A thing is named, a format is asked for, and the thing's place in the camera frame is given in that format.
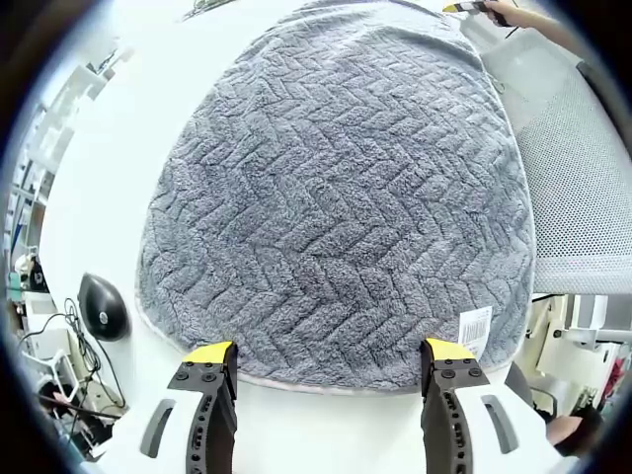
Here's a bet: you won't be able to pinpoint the grey fluffy towel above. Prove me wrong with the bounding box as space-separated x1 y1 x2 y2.
134 0 538 397

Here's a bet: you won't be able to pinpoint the person's right hand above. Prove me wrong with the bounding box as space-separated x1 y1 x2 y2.
485 0 529 29

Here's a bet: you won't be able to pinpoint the white barcode label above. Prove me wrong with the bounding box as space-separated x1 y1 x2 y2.
457 305 495 347

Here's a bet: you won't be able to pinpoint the black dome-shaped object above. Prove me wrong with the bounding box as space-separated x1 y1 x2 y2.
77 272 132 343

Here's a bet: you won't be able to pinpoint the grey mesh office chair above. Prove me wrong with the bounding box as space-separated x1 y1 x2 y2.
481 27 632 297

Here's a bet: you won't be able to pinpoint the white storage shelves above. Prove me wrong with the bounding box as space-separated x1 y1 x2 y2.
0 39 122 248

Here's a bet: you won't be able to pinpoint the white desk frame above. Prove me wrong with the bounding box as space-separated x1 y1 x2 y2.
525 293 632 411

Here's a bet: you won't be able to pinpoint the black cable bundle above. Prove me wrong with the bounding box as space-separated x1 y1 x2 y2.
19 296 127 411

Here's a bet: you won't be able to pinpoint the white frame stool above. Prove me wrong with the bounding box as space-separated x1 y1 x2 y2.
22 348 80 404

